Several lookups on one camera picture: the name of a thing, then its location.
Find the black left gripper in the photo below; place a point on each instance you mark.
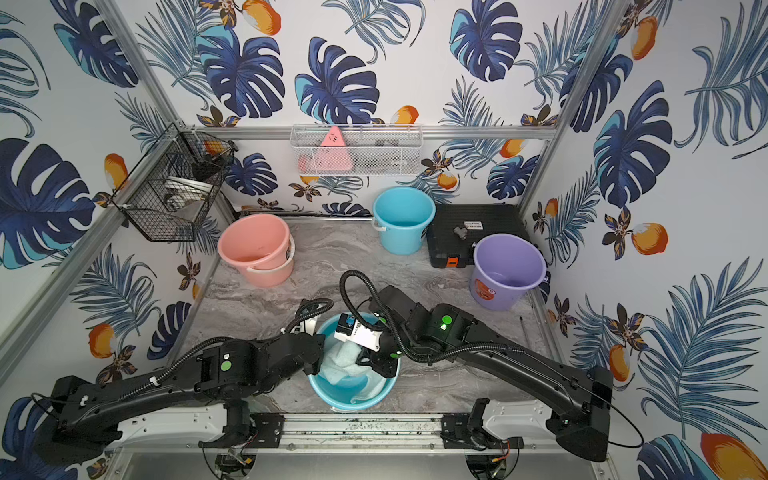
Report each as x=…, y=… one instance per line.
x=317, y=355

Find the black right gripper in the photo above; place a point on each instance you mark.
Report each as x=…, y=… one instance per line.
x=385, y=369

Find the light teal cloth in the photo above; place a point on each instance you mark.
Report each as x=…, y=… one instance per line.
x=344, y=380

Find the teal plastic bucket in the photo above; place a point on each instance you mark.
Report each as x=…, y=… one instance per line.
x=328, y=329

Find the pink plastic bucket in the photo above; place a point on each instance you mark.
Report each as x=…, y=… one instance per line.
x=261, y=248

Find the purple plastic bucket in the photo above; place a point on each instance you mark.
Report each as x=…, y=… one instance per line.
x=506, y=267

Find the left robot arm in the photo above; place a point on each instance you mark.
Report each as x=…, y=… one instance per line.
x=225, y=370

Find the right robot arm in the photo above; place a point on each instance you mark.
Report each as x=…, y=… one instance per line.
x=580, y=400

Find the teal bucket with label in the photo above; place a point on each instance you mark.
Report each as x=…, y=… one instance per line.
x=401, y=215

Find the black tool case orange latches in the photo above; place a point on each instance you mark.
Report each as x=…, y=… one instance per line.
x=446, y=250

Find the silver metal pipe fitting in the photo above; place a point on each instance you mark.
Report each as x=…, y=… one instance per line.
x=461, y=232

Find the pink triangle item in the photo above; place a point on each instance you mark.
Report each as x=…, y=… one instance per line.
x=332, y=155

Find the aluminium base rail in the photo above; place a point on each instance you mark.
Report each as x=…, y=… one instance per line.
x=491, y=428

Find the clear wall shelf basket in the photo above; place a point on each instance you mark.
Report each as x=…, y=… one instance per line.
x=376, y=149

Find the black wire basket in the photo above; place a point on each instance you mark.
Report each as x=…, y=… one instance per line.
x=169, y=194

